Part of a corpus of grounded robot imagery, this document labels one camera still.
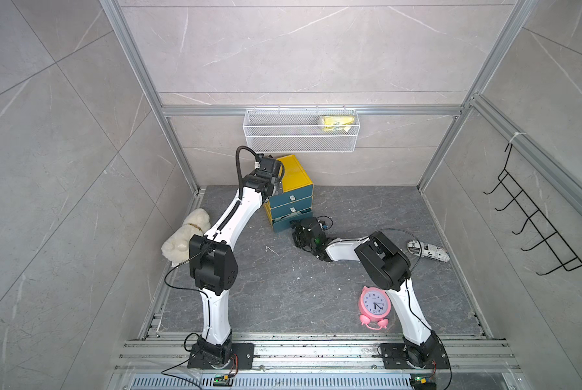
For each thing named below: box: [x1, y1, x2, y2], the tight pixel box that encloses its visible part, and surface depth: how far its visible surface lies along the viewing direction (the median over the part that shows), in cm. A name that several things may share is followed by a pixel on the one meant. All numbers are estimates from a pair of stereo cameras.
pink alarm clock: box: [358, 286, 392, 330], surface depth 81 cm
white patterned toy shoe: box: [406, 239, 451, 263], surface depth 96 cm
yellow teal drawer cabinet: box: [263, 154, 314, 233], surface depth 97 cm
